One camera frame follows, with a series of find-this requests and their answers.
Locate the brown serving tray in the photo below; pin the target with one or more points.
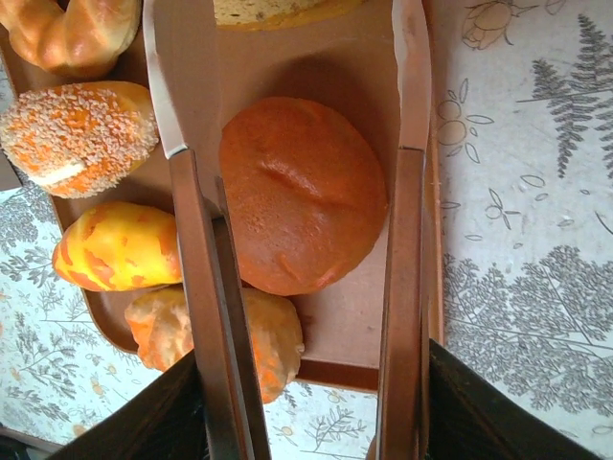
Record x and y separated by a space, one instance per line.
335 326

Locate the pale bread slice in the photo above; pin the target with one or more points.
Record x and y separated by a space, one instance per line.
268 14

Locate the yellow orange striped bread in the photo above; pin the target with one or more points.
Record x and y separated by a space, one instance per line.
115 244

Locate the round brown bun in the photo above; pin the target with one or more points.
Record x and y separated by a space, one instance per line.
301 191

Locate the sesame-topped oval bun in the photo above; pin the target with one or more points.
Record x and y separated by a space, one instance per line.
72 134

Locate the orange twisted bread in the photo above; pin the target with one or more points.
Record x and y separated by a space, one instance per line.
158 330

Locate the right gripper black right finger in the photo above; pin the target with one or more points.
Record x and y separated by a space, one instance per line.
488 417

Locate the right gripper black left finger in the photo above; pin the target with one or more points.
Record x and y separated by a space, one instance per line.
158 421

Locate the floral tablecloth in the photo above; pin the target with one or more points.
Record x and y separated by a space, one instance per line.
527 191

